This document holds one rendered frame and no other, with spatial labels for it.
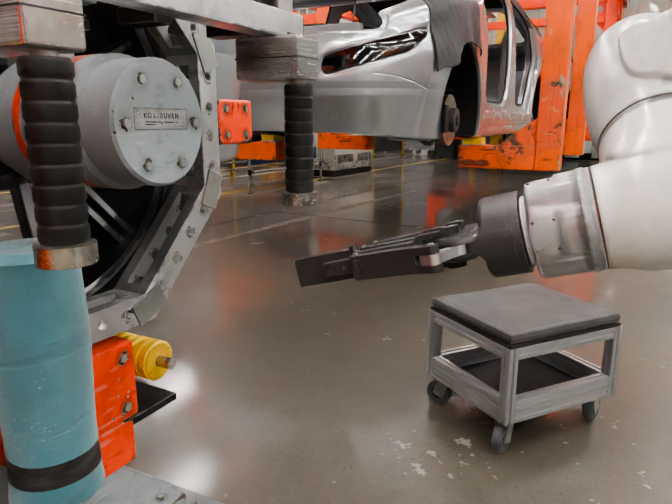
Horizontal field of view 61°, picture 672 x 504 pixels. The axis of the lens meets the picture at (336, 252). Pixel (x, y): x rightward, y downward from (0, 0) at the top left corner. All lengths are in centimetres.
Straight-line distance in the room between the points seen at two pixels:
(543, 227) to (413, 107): 271
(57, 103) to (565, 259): 40
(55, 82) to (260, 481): 119
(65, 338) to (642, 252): 50
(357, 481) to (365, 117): 210
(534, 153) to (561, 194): 357
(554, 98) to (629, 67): 346
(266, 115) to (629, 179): 291
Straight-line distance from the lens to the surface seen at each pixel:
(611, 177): 50
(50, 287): 56
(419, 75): 319
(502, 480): 153
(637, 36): 62
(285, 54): 70
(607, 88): 60
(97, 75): 61
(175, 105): 63
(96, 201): 89
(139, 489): 112
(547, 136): 405
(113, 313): 79
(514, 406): 155
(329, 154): 869
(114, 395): 81
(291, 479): 149
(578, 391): 171
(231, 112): 94
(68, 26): 46
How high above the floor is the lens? 85
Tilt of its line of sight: 13 degrees down
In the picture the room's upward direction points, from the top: straight up
